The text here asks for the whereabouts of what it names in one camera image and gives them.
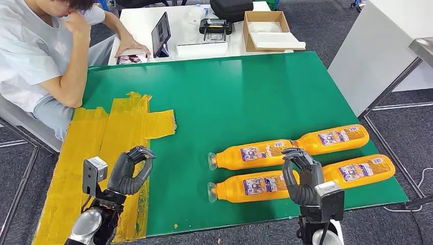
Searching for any person's left hand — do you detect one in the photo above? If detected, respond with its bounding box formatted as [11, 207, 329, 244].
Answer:
[114, 34, 151, 59]

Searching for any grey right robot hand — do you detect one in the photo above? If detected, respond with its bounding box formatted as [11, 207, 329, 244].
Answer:
[281, 148, 325, 207]

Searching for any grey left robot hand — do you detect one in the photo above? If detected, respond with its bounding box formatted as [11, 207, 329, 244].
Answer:
[106, 145, 156, 196]

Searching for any person's right hand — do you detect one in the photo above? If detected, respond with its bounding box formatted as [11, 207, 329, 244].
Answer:
[64, 10, 92, 38]

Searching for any orange detergent bottle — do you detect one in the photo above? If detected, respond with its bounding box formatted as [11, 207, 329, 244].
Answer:
[321, 154, 396, 190]
[207, 170, 301, 204]
[207, 138, 298, 172]
[292, 124, 370, 157]

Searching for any smartphone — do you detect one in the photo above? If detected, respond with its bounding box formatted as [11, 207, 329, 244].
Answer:
[116, 53, 150, 65]

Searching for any white table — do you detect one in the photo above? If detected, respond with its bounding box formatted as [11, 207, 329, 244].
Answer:
[107, 1, 294, 66]

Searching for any tablet in blue case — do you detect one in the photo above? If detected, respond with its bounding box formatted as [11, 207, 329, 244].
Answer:
[151, 12, 172, 59]

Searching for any yellow tape patch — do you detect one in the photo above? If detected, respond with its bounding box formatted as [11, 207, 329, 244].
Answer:
[32, 91, 177, 245]

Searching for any person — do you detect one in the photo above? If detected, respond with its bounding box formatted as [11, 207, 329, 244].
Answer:
[0, 0, 151, 141]

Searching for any flat white box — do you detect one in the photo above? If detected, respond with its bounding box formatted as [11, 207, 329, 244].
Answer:
[176, 41, 229, 58]

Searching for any clear plastic pack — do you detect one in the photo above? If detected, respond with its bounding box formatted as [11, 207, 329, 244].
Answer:
[187, 7, 207, 25]

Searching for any black handheld controller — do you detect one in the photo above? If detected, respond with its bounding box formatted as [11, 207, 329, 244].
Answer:
[199, 18, 233, 42]

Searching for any green table mat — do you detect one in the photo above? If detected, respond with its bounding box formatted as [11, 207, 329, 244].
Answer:
[73, 51, 410, 237]

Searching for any black carrying case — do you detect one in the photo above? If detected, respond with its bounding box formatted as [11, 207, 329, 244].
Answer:
[209, 0, 254, 23]

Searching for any grey bench with metal legs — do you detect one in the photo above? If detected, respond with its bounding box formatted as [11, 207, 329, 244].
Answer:
[0, 94, 63, 237]

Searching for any cardboard box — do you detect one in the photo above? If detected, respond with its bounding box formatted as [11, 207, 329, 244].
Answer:
[242, 11, 307, 53]

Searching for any white plastic bag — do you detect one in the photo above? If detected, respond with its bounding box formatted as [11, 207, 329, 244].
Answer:
[248, 21, 283, 34]

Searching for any white partition panel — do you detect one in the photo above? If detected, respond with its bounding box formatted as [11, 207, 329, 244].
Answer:
[327, 0, 433, 118]

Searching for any white foam sheet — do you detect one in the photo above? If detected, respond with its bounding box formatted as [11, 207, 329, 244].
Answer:
[250, 32, 307, 51]

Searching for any green crate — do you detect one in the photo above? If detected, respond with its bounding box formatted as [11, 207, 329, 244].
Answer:
[253, 0, 281, 11]

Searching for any steel table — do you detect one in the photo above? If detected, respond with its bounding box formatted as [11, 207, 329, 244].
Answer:
[358, 37, 433, 119]

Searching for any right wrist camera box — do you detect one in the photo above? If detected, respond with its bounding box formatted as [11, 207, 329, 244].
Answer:
[315, 181, 345, 222]

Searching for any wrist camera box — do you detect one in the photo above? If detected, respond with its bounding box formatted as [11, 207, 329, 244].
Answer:
[82, 156, 109, 198]
[315, 181, 345, 222]

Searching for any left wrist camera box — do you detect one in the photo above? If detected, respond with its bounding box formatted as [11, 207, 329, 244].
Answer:
[82, 156, 109, 198]

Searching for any black metal floor frame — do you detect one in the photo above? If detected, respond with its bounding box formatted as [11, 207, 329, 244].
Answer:
[362, 115, 433, 210]

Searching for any white floor cable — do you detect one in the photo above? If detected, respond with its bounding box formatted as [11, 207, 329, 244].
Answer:
[382, 167, 433, 213]

